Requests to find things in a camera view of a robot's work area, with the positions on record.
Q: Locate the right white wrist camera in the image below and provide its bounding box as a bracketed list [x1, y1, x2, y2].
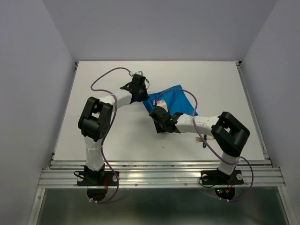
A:
[154, 100, 168, 111]

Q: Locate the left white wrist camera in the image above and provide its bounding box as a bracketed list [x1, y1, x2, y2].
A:
[132, 71, 143, 75]

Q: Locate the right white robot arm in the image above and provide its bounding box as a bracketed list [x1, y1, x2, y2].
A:
[149, 106, 250, 183]

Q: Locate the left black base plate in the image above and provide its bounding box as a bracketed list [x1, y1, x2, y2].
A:
[73, 171, 118, 187]

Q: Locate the gold fork green handle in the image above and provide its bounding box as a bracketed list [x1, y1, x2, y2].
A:
[195, 137, 214, 142]

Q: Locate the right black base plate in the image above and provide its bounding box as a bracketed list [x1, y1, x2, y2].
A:
[199, 170, 244, 186]

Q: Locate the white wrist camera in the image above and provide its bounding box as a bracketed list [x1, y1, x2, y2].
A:
[154, 100, 168, 111]
[132, 71, 143, 75]

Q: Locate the blue cloth napkin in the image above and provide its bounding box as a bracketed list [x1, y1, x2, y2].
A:
[142, 85, 194, 116]

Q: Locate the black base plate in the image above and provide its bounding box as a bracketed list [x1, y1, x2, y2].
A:
[73, 171, 118, 187]
[199, 170, 244, 186]

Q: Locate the gold spoon green handle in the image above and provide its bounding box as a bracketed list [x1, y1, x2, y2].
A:
[202, 135, 207, 148]

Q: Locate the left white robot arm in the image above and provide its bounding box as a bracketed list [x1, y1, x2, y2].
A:
[77, 73, 148, 185]

